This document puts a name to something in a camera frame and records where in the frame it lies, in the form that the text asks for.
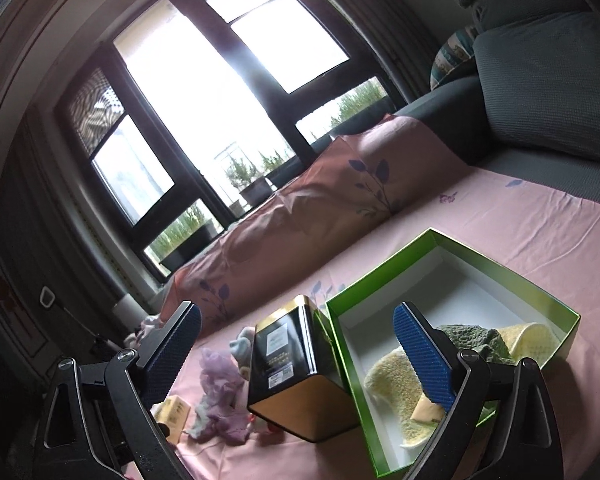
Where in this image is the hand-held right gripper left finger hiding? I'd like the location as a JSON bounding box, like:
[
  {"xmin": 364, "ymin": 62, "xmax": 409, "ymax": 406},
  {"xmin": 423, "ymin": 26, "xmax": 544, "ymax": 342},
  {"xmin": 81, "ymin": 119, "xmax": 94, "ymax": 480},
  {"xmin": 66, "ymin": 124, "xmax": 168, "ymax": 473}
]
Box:
[{"xmin": 32, "ymin": 301, "xmax": 202, "ymax": 480}]

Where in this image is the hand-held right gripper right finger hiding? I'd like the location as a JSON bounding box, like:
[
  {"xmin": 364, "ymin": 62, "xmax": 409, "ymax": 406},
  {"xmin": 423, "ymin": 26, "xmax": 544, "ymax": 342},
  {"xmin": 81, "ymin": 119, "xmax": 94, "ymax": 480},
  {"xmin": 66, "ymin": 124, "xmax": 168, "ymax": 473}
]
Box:
[{"xmin": 392, "ymin": 301, "xmax": 565, "ymax": 480}]

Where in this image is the yellow fluffy towel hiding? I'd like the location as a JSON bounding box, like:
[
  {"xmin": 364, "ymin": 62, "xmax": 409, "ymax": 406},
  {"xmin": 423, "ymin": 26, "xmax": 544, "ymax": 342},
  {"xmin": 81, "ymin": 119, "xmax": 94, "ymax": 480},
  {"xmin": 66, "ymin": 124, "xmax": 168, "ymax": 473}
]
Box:
[{"xmin": 364, "ymin": 322, "xmax": 561, "ymax": 448}]

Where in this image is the green fluffy towel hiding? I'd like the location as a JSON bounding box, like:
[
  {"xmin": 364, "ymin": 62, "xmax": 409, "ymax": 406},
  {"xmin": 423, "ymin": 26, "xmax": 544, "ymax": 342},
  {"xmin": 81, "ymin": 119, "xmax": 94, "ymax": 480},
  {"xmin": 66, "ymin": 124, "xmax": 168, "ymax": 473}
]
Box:
[{"xmin": 437, "ymin": 324, "xmax": 518, "ymax": 366}]

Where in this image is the light purple fuzzy cloth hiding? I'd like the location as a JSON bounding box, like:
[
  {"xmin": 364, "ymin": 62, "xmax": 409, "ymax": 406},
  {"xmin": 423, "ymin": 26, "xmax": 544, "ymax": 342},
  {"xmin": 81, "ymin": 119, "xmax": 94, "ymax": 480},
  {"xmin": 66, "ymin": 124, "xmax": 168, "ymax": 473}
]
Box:
[{"xmin": 187, "ymin": 347, "xmax": 253, "ymax": 446}]

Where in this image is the blue fuzzy sock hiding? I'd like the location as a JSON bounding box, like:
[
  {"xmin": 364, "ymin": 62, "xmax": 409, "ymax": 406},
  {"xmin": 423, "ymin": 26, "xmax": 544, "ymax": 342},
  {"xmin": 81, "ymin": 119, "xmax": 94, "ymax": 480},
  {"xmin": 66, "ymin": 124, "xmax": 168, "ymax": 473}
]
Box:
[{"xmin": 229, "ymin": 326, "xmax": 257, "ymax": 376}]

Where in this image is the green cardboard box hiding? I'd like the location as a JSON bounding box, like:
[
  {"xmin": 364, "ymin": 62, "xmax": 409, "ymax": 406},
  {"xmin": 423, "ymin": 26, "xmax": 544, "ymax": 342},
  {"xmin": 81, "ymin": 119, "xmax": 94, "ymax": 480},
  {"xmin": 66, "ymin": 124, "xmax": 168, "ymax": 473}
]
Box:
[{"xmin": 326, "ymin": 228, "xmax": 581, "ymax": 478}]

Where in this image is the black tea tin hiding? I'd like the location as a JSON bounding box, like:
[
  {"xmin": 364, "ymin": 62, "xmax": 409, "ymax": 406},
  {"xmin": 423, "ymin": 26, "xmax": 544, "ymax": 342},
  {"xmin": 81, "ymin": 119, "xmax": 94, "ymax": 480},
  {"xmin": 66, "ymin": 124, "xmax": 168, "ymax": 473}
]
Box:
[{"xmin": 246, "ymin": 296, "xmax": 361, "ymax": 445}]

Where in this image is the pile of clothes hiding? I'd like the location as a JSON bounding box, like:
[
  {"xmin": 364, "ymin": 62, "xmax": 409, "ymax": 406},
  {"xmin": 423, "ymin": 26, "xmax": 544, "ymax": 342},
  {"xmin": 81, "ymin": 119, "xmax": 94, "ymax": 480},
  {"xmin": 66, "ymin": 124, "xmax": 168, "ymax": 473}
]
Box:
[{"xmin": 125, "ymin": 315, "xmax": 166, "ymax": 351}]

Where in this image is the yellow tissue pack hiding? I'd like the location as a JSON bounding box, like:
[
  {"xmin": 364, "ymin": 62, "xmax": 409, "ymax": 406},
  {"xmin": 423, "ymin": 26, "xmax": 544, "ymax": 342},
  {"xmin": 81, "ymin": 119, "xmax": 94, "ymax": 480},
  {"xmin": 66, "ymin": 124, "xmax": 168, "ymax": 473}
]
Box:
[{"xmin": 152, "ymin": 395, "xmax": 193, "ymax": 446}]

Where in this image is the long grass planter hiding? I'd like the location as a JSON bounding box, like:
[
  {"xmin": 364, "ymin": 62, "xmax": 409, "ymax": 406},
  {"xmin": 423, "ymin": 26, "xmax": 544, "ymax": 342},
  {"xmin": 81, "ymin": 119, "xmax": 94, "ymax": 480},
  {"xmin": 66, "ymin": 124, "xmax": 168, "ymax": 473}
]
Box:
[
  {"xmin": 157, "ymin": 205, "xmax": 217, "ymax": 273},
  {"xmin": 297, "ymin": 80, "xmax": 387, "ymax": 141}
]

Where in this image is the pink bed sheet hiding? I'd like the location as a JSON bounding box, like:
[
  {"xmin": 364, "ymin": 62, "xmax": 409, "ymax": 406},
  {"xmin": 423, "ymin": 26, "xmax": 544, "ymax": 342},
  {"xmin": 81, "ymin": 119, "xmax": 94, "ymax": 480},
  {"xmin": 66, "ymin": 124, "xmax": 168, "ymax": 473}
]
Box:
[{"xmin": 150, "ymin": 165, "xmax": 600, "ymax": 480}]

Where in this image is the pink leaf print pillow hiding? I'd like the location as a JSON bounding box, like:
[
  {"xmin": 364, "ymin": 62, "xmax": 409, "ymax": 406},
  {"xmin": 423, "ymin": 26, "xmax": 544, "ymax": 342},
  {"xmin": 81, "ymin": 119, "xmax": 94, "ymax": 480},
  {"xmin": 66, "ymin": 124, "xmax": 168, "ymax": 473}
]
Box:
[{"xmin": 160, "ymin": 114, "xmax": 473, "ymax": 336}]

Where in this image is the round plant pot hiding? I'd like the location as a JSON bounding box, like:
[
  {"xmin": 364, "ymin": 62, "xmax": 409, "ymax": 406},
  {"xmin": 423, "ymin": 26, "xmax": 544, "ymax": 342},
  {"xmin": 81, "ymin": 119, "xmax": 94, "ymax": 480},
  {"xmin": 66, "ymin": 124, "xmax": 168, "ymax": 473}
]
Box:
[{"xmin": 240, "ymin": 157, "xmax": 277, "ymax": 208}]

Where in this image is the dark framed window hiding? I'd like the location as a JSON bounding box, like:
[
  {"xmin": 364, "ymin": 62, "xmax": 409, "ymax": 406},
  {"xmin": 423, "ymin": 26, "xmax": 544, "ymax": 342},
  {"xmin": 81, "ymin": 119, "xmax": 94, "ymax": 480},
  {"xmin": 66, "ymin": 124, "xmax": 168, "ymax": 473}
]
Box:
[{"xmin": 55, "ymin": 0, "xmax": 396, "ymax": 283}]

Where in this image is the dark grey sofa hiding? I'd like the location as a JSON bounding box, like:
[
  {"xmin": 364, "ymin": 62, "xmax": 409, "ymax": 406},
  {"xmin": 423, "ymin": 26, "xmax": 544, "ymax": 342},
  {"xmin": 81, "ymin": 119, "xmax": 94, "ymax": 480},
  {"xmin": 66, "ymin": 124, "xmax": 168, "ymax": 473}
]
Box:
[{"xmin": 395, "ymin": 0, "xmax": 600, "ymax": 206}]

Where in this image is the patterned cushion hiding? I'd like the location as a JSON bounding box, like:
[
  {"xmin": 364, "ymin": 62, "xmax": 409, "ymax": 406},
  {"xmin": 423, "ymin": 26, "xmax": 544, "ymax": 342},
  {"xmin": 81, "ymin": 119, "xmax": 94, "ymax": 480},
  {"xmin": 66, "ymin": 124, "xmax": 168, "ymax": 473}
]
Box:
[{"xmin": 430, "ymin": 25, "xmax": 481, "ymax": 92}]

